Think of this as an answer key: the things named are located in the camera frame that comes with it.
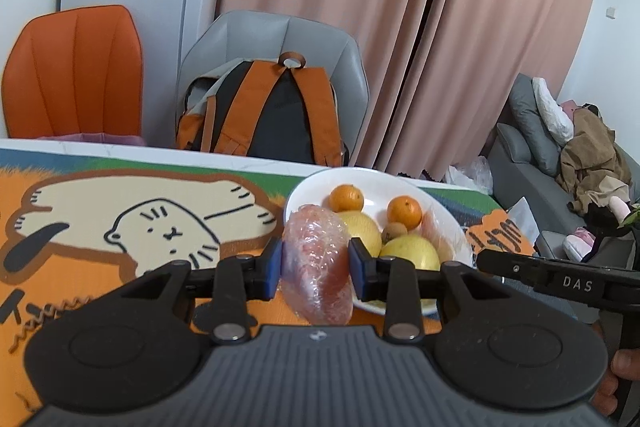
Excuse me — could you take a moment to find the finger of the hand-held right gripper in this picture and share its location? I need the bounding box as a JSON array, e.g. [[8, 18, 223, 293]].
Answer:
[[475, 248, 551, 294]]

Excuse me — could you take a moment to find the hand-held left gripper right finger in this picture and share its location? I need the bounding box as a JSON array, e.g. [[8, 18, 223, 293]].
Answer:
[[347, 237, 526, 343]]

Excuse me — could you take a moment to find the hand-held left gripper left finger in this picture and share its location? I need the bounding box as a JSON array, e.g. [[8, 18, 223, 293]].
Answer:
[[107, 237, 286, 343]]

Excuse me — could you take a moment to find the small orange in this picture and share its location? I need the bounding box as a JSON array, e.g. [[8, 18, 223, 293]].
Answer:
[[329, 184, 365, 212]]

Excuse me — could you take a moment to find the large orange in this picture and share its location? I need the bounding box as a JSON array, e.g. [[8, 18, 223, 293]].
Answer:
[[386, 195, 423, 230]]

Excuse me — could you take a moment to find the white plate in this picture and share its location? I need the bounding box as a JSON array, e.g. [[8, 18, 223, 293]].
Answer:
[[284, 167, 473, 317]]

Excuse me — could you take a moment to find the person's right hand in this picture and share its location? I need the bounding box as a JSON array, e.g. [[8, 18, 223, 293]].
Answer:
[[592, 347, 640, 419]]

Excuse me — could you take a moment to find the white paper sheet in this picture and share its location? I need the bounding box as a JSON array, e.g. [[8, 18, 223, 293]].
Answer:
[[505, 197, 541, 253]]

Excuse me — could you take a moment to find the black and pink plush toy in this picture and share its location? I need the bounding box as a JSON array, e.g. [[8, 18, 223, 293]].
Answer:
[[567, 194, 640, 240]]

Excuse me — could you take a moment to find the grey sofa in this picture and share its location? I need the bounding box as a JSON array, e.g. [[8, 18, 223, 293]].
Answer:
[[487, 73, 640, 323]]

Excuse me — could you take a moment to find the white plastic bag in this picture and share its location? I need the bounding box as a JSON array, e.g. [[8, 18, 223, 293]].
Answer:
[[445, 155, 493, 195]]

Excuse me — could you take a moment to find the brown clothing pile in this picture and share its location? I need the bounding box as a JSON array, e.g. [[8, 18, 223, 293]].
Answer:
[[559, 107, 633, 215]]

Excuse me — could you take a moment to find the grey sofa cushion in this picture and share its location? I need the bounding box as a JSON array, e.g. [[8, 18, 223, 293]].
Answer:
[[509, 73, 563, 178]]

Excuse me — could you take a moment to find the orange and black backpack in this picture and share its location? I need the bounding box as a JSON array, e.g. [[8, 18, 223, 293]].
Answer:
[[176, 52, 348, 166]]

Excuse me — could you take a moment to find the white pillow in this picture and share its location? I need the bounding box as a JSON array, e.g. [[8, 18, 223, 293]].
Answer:
[[531, 77, 575, 142]]

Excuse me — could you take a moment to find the cartoon cat printed table mat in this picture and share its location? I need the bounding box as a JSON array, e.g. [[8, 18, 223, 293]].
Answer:
[[0, 147, 538, 427]]

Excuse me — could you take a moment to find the pink seat cushion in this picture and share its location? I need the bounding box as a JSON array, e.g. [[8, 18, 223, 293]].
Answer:
[[37, 132, 148, 148]]

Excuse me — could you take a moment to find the grey chair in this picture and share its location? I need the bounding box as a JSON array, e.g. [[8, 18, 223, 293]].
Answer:
[[175, 10, 371, 168]]

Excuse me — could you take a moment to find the orange chair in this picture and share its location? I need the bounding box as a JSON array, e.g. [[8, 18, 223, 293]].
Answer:
[[1, 5, 146, 140]]

